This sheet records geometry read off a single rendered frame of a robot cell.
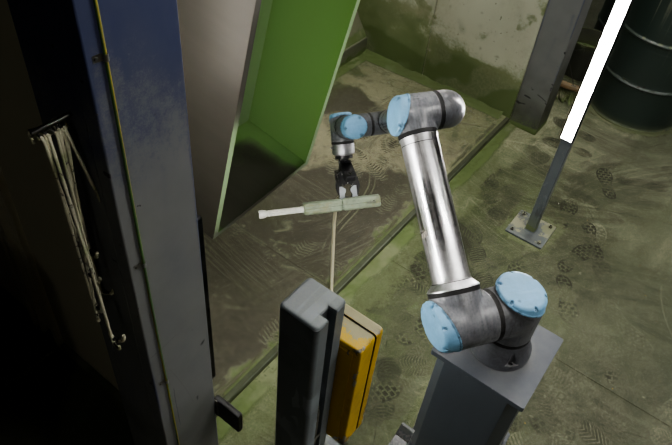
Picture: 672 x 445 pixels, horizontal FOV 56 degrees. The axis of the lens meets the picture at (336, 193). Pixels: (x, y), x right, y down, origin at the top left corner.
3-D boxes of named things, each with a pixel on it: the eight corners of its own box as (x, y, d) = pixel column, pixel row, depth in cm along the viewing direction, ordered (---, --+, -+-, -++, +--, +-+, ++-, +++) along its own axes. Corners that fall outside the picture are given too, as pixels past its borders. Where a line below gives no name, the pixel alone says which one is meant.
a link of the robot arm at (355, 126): (371, 112, 234) (360, 112, 246) (342, 115, 231) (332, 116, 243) (374, 137, 236) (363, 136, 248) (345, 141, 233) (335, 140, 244)
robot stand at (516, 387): (509, 436, 240) (564, 339, 197) (472, 501, 221) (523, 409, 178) (440, 390, 252) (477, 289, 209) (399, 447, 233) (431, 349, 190)
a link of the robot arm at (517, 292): (543, 340, 184) (562, 303, 172) (492, 354, 179) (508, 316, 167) (516, 300, 194) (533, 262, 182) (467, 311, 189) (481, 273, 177)
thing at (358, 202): (368, 189, 270) (382, 195, 247) (369, 200, 270) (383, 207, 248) (255, 202, 262) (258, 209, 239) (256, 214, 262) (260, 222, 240)
